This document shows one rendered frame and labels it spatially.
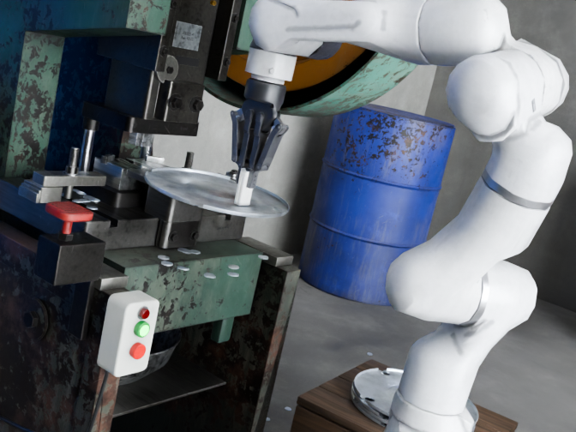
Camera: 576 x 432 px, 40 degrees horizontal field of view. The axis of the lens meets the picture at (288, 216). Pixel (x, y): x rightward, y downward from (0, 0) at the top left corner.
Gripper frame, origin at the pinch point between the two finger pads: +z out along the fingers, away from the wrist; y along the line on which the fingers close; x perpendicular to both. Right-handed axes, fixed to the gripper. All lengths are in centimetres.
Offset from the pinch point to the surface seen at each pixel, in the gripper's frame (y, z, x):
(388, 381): 16, 44, 48
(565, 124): -56, -18, 331
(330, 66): -10.1, -24.9, 33.1
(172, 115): -19.9, -9.2, -2.5
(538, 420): 22, 81, 162
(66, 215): -6.1, 6.3, -35.4
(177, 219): -13.6, 10.5, -2.1
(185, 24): -22.7, -27.0, -0.9
